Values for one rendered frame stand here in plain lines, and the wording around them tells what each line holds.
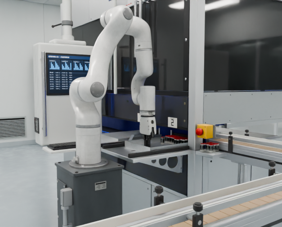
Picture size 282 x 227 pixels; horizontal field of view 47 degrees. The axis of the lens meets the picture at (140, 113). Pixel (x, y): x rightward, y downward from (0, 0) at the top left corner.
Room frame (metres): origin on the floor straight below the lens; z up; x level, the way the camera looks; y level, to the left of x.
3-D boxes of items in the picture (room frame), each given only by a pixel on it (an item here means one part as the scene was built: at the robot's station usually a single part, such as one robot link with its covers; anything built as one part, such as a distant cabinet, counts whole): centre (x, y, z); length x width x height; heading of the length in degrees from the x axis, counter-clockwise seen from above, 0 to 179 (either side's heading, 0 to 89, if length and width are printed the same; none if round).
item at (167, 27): (2.01, -0.16, 1.50); 0.43 x 0.01 x 0.59; 34
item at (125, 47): (2.38, 0.10, 1.50); 0.47 x 0.01 x 0.59; 34
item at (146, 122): (1.74, -0.04, 1.03); 0.10 x 0.08 x 0.11; 34
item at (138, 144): (1.88, -0.12, 0.90); 0.34 x 0.26 x 0.04; 124
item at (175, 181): (2.64, 0.28, 0.73); 1.98 x 0.01 x 0.25; 34
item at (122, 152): (1.98, 0.04, 0.87); 0.70 x 0.48 x 0.02; 34
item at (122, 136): (2.16, 0.07, 0.90); 0.34 x 0.26 x 0.04; 124
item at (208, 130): (1.74, -0.36, 0.99); 0.08 x 0.07 x 0.07; 124
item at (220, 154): (1.75, -0.40, 0.87); 0.14 x 0.13 x 0.02; 124
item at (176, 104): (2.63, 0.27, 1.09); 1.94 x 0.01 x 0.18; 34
